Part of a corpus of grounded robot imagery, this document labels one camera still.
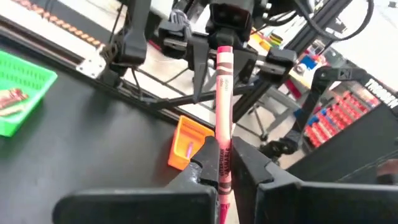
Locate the black frame strut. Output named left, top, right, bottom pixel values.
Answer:
left=141, top=85, right=259, bottom=110

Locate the wooden workbench with bins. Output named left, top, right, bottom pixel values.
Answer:
left=248, top=29, right=326, bottom=94

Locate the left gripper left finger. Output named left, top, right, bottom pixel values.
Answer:
left=169, top=136, right=220, bottom=190

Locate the green plastic basket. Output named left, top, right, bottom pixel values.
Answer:
left=0, top=49, right=58, bottom=138

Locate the orange plastic basket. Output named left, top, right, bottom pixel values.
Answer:
left=167, top=115, right=216, bottom=171

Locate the shelf of red bins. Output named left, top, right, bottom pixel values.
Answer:
left=303, top=89, right=382, bottom=149

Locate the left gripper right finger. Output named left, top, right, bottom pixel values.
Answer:
left=231, top=136, right=300, bottom=224

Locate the white label plate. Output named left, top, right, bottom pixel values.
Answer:
left=75, top=55, right=108, bottom=80

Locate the wooden side board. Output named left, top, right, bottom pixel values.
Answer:
left=0, top=6, right=237, bottom=131

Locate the black diagonal frame bar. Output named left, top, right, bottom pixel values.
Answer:
left=231, top=0, right=354, bottom=124

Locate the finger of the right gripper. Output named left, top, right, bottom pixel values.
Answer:
left=232, top=49, right=259, bottom=95
left=186, top=37, right=211, bottom=104

